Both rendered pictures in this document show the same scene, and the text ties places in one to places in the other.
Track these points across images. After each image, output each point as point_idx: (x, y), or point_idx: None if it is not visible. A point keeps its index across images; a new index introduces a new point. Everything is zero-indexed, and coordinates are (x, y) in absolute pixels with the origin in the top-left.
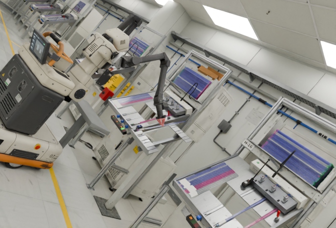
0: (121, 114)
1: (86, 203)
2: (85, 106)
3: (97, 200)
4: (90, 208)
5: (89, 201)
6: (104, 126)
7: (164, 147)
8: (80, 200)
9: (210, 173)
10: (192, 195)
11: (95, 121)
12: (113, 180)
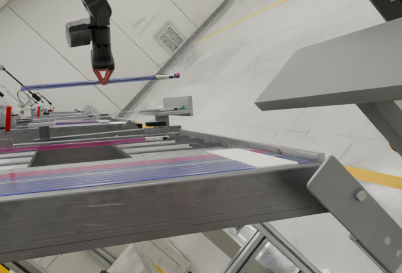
0: (218, 135)
1: (306, 224)
2: (368, 52)
3: (290, 262)
4: (295, 228)
5: (304, 240)
6: (272, 93)
7: (44, 269)
8: (318, 216)
9: (63, 126)
10: (119, 121)
11: (297, 66)
12: None
